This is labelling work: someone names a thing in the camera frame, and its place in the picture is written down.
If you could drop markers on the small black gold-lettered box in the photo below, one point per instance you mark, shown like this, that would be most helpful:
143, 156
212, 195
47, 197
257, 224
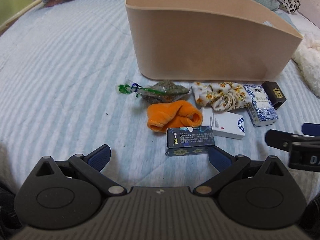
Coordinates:
274, 93

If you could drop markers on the white card box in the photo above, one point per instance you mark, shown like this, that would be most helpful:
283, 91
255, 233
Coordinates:
224, 124

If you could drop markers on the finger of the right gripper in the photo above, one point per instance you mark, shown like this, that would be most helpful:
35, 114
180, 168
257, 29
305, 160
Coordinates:
311, 129
281, 140

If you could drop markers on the beige plastic storage basket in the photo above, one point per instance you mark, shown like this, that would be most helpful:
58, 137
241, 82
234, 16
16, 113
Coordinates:
209, 40

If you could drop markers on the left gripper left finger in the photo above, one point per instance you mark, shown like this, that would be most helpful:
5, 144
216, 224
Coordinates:
63, 194

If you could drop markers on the white fluffy plush toy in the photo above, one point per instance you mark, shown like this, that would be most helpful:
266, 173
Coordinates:
307, 59

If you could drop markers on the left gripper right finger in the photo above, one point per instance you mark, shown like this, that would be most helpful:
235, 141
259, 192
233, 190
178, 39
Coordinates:
256, 194

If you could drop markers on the orange plush cloth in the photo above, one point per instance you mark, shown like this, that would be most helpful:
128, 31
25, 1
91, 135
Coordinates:
162, 116

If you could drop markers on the blue white tissue pack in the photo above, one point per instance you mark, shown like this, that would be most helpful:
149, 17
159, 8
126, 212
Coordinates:
260, 109

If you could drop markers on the green dried herb packet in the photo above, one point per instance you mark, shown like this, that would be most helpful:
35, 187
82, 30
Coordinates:
162, 92

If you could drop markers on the striped light blue bedsheet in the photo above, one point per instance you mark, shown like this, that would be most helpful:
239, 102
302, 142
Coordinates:
60, 68

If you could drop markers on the floral fabric scrunchie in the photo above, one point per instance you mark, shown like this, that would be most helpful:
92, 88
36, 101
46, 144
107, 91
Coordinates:
222, 97

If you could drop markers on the dark blue cigarette box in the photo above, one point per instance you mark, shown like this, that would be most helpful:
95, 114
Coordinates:
189, 140

